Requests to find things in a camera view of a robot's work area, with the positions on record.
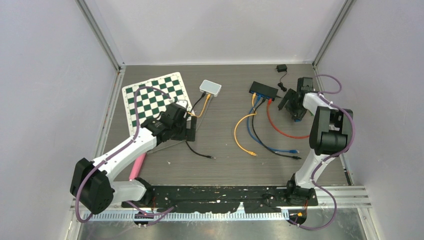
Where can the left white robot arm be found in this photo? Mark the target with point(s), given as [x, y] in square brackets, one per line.
[93, 182]

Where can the green white chessboard mat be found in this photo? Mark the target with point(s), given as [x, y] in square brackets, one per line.
[150, 103]

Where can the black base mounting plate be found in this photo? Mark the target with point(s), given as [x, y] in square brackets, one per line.
[222, 199]

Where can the pink marker pen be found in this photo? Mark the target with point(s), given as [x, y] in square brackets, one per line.
[137, 166]

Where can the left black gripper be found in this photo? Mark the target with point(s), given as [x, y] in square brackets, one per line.
[189, 135]

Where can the black network switch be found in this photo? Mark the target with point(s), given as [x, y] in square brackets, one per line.
[263, 90]

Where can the white router box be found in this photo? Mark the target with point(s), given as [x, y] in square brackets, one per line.
[210, 87]

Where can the black power adapter with cord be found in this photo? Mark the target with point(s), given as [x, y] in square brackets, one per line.
[282, 68]

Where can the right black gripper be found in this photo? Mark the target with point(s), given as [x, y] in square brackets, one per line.
[298, 114]

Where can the aluminium frame rail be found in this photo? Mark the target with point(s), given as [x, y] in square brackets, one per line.
[340, 196]

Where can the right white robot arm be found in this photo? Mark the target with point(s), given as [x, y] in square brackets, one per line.
[331, 134]

